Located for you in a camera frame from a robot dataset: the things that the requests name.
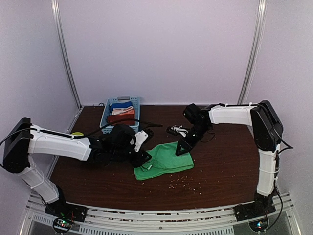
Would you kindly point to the green microfiber towel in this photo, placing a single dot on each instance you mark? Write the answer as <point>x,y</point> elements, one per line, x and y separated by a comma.
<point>164,161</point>

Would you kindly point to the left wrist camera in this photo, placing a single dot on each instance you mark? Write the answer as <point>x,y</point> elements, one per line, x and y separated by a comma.
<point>123,136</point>

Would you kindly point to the light blue plastic basket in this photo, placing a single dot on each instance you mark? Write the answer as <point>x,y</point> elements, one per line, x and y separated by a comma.
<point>136,104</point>

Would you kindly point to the orange white rolled towel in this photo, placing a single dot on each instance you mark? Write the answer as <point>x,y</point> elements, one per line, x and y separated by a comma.
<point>125,111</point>

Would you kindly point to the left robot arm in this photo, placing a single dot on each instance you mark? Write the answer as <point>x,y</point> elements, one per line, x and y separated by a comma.
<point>26,139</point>

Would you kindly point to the left aluminium post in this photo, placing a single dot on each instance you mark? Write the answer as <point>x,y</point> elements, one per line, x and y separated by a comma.
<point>64,53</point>

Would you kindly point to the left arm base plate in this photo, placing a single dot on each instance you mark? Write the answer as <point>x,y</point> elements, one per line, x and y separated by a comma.
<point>72,212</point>

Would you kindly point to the blue rolled towel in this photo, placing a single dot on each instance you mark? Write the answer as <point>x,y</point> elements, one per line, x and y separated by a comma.
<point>124,105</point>

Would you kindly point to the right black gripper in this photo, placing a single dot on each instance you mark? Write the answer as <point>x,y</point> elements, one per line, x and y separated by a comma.
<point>184,143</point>

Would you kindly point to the dark red towel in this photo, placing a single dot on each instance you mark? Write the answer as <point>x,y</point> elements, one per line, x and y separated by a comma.
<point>127,119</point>

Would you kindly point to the aluminium post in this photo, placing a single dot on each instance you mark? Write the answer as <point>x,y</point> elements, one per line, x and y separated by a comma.
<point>256,43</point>
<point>64,53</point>

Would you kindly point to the right aluminium post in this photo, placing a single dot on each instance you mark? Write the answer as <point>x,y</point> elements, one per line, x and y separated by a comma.
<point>256,43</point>

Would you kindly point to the yellow green bowl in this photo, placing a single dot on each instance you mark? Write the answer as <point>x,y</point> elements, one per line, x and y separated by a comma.
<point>77,134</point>

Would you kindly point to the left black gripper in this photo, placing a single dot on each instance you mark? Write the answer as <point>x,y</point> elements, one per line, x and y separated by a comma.
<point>140,160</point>

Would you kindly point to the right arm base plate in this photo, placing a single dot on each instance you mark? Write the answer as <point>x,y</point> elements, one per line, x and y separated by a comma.
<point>250,211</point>

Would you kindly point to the aluminium front rail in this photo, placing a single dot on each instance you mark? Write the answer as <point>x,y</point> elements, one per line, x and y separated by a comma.
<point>205,221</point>

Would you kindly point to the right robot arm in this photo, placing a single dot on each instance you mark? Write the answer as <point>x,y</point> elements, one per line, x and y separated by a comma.
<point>237,149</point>

